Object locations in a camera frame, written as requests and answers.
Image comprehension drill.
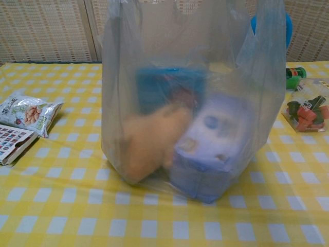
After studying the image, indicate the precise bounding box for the transparent plastic bag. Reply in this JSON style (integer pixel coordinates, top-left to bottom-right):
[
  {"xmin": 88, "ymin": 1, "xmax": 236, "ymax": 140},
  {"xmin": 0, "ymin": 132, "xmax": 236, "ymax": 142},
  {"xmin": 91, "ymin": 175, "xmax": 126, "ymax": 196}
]
[{"xmin": 101, "ymin": 0, "xmax": 287, "ymax": 204}]

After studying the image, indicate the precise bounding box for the clear packet with red items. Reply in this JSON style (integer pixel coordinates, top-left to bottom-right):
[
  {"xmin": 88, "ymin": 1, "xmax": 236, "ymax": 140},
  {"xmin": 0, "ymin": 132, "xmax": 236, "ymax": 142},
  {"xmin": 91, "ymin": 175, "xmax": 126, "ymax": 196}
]
[{"xmin": 281, "ymin": 78, "xmax": 329, "ymax": 133}]

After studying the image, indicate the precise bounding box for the blue pump bottle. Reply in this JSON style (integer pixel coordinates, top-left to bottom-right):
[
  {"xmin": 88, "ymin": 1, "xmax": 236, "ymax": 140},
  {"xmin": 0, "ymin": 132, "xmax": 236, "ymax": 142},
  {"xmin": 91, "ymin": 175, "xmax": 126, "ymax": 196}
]
[{"xmin": 249, "ymin": 12, "xmax": 294, "ymax": 49}]

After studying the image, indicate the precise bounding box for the white green snack bag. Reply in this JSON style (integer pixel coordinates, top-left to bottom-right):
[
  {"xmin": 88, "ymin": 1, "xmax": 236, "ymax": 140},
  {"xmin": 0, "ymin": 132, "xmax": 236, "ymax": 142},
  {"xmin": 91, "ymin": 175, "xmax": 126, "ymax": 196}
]
[{"xmin": 0, "ymin": 92, "xmax": 64, "ymax": 138}]

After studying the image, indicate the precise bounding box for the beige woven folding screen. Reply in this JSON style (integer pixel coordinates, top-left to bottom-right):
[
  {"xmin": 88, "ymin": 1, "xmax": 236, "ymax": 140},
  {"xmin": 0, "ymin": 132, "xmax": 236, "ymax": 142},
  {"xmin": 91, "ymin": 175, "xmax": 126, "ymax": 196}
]
[{"xmin": 0, "ymin": 0, "xmax": 329, "ymax": 64}]

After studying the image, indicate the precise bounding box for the yellow white checkered tablecloth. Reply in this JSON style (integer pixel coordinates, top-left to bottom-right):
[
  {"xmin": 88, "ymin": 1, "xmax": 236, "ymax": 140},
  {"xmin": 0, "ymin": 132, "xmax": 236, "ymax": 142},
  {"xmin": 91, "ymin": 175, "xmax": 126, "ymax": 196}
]
[{"xmin": 0, "ymin": 61, "xmax": 329, "ymax": 247}]

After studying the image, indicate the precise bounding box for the blue container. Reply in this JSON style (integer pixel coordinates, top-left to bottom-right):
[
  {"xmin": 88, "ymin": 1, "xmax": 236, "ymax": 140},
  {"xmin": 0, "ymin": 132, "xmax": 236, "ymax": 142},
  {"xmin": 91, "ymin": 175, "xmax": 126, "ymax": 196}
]
[{"xmin": 134, "ymin": 66, "xmax": 207, "ymax": 114}]

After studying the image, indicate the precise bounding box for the flat box with picture grid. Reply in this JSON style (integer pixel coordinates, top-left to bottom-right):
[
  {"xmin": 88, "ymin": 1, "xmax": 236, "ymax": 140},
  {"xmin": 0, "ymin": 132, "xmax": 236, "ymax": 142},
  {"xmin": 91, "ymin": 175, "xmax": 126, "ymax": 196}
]
[{"xmin": 0, "ymin": 124, "xmax": 40, "ymax": 166}]

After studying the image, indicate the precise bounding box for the white and blue box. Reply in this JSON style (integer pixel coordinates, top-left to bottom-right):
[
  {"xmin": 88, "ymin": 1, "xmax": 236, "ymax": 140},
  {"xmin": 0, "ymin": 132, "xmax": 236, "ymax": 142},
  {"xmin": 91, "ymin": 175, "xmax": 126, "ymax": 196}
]
[{"xmin": 169, "ymin": 93, "xmax": 258, "ymax": 204}]

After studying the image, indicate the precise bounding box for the green Pringles can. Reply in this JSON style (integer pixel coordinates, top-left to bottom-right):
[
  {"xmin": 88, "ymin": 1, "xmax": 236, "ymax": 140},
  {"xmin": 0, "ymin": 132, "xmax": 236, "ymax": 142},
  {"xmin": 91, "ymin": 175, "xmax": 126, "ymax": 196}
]
[{"xmin": 285, "ymin": 67, "xmax": 308, "ymax": 91}]

